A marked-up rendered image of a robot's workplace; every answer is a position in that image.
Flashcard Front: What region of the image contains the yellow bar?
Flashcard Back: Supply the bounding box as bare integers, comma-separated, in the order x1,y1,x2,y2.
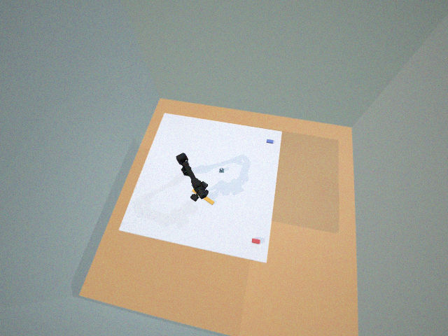
192,189,214,205

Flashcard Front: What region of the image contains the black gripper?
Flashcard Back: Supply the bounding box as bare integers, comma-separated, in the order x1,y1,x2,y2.
190,181,208,202

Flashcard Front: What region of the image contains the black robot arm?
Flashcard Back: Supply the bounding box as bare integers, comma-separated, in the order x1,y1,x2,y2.
176,153,208,199

